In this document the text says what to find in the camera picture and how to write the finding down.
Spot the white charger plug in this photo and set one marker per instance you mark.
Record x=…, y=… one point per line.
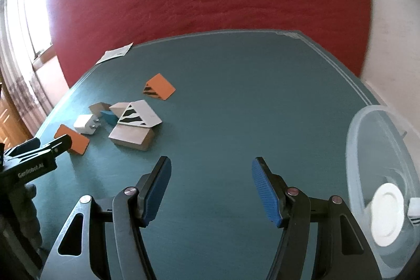
x=83, y=124

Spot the plain orange block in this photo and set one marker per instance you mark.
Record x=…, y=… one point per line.
x=78, y=143

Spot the white sheer curtain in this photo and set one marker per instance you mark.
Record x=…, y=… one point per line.
x=19, y=70

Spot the wooden door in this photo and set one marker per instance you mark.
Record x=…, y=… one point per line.
x=8, y=122

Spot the white striped wedge block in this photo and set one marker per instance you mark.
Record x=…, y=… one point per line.
x=147, y=114

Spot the white paper slip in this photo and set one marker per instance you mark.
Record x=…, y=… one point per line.
x=115, y=53

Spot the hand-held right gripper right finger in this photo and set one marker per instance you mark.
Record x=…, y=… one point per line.
x=267, y=191

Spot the large wooden block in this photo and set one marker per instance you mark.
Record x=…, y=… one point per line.
x=129, y=137

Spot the small wooden block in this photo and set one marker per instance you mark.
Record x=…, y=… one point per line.
x=97, y=107

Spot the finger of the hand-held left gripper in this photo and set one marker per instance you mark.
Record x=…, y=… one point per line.
x=25, y=145
x=60, y=144

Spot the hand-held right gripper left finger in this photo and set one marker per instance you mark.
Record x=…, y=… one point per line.
x=157, y=191

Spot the orange striped block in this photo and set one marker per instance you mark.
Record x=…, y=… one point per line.
x=160, y=86

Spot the blue block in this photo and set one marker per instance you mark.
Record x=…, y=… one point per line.
x=110, y=118

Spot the white striped cuboid block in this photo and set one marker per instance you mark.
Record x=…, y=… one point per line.
x=414, y=207

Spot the clear plastic bowl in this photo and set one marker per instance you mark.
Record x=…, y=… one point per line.
x=361, y=148

